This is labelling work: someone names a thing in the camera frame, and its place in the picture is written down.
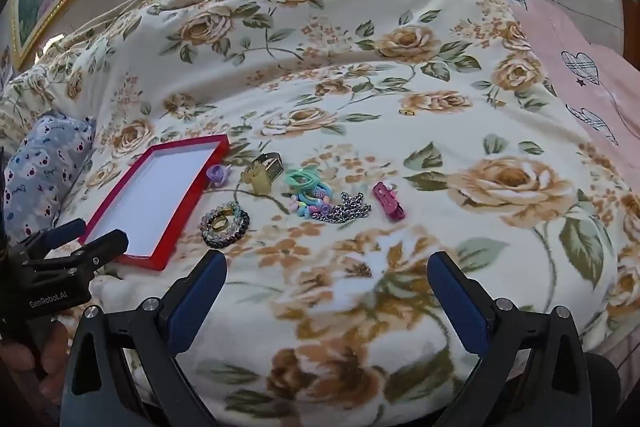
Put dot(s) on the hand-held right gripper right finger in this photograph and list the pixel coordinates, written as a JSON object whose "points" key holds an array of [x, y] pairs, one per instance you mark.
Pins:
{"points": [[460, 302]]}

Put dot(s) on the person's left hand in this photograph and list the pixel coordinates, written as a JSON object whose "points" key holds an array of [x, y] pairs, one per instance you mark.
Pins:
{"points": [[35, 362]]}

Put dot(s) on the blue printed pillow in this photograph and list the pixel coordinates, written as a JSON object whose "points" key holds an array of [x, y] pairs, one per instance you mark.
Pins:
{"points": [[45, 167]]}

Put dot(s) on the pink hair clip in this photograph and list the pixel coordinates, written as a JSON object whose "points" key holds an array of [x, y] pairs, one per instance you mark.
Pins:
{"points": [[387, 202]]}

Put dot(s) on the wooden bed frame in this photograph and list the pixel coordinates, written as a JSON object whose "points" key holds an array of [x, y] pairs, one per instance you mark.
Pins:
{"points": [[629, 7]]}

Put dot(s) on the yellow hair clip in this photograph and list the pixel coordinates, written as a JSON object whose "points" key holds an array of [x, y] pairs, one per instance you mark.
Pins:
{"points": [[255, 181]]}

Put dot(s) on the metal bangle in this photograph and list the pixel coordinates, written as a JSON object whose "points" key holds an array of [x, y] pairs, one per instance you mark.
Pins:
{"points": [[276, 167]]}

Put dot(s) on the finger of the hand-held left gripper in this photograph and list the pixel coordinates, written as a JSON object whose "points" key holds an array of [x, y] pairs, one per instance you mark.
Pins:
{"points": [[62, 229], [102, 247]]}

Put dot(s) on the pink heart print sheet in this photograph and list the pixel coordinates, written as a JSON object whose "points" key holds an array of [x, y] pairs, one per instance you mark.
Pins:
{"points": [[565, 32]]}

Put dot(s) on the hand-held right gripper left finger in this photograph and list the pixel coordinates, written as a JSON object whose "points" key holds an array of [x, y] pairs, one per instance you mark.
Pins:
{"points": [[200, 299]]}

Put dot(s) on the floral blanket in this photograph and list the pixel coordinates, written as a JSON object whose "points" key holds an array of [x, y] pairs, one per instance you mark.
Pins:
{"points": [[350, 82]]}

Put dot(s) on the pink-rimmed white tray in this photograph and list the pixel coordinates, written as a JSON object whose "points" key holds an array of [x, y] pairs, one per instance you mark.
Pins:
{"points": [[150, 197]]}

